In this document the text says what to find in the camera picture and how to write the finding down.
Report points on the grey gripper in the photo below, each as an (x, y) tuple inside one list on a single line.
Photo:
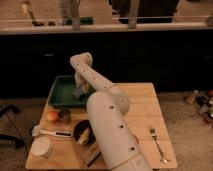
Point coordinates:
[(78, 92)]

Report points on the yellow sponge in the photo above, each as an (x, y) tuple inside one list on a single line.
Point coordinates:
[(85, 88)]

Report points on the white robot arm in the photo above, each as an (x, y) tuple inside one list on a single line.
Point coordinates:
[(106, 108)]

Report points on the green plastic tray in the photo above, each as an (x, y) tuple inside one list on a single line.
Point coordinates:
[(61, 94)]

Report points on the dark metal cup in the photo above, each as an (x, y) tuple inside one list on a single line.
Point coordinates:
[(65, 115)]

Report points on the orange apple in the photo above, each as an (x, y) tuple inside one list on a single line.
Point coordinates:
[(52, 116)]

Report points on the dark brown bowl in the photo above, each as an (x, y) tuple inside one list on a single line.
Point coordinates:
[(83, 133)]

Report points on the wooden table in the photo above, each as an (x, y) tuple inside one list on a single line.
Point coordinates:
[(143, 114)]

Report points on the white dish brush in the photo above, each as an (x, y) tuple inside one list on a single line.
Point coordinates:
[(36, 131)]

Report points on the wooden cutting board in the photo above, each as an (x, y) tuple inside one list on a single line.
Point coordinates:
[(91, 154)]

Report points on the silver fork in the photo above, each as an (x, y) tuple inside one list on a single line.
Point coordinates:
[(163, 158)]

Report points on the clutter of items on floor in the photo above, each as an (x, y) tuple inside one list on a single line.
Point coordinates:
[(205, 104)]

